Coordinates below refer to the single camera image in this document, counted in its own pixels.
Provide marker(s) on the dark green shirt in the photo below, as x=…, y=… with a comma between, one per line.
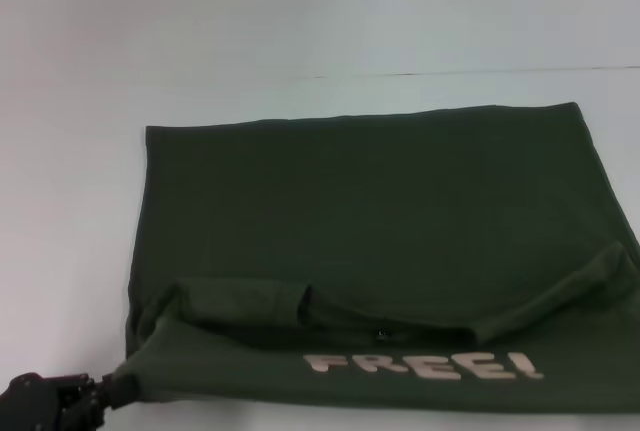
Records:
x=375, y=226

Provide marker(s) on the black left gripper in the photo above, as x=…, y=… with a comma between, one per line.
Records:
x=27, y=401

